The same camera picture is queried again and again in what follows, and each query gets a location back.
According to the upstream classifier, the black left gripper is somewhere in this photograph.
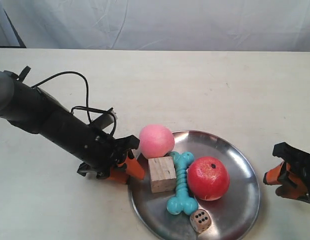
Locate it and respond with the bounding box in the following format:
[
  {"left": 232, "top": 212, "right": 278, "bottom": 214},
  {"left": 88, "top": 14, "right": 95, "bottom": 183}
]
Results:
[{"left": 76, "top": 125, "right": 145, "bottom": 184}]

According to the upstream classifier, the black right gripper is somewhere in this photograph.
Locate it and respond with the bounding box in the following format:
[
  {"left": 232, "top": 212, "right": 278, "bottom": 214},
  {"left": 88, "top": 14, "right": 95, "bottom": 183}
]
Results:
[{"left": 263, "top": 142, "right": 310, "bottom": 204}]

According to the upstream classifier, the wooden cube block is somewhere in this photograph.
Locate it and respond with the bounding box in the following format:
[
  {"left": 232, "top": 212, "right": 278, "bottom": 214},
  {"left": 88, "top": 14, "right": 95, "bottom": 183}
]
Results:
[{"left": 148, "top": 156, "right": 177, "bottom": 193}]

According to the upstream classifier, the pink ball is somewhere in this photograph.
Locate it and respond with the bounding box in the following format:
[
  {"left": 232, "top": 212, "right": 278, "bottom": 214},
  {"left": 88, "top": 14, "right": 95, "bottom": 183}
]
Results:
[{"left": 139, "top": 124, "right": 175, "bottom": 159}]

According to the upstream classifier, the large round metal plate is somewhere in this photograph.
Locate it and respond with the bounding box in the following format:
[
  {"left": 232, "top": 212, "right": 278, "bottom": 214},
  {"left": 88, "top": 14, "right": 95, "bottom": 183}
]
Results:
[{"left": 128, "top": 130, "right": 261, "bottom": 240}]

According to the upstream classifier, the teal bone toy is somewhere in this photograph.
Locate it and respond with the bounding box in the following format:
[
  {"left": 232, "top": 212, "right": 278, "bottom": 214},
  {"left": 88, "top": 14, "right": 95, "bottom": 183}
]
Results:
[{"left": 166, "top": 151, "right": 199, "bottom": 216}]

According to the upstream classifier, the red apple toy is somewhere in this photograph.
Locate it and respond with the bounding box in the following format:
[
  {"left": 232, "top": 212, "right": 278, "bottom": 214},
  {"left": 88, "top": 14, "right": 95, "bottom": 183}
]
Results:
[{"left": 187, "top": 156, "right": 230, "bottom": 201}]

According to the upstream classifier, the wooden die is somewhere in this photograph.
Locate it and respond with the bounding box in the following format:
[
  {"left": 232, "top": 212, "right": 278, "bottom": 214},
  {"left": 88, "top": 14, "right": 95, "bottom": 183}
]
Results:
[{"left": 189, "top": 209, "right": 212, "bottom": 234}]

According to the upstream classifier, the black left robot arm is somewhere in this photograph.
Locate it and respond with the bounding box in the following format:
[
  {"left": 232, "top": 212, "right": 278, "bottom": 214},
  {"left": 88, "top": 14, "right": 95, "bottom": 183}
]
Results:
[{"left": 0, "top": 66, "right": 145, "bottom": 184}]

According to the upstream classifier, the white backdrop cloth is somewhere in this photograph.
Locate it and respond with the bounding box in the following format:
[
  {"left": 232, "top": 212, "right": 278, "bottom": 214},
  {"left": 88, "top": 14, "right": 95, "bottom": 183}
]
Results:
[{"left": 0, "top": 0, "right": 310, "bottom": 52}]

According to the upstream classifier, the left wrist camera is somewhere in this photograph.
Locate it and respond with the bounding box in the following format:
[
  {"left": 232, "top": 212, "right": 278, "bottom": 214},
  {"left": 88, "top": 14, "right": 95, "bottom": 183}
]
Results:
[{"left": 90, "top": 107, "right": 118, "bottom": 131}]

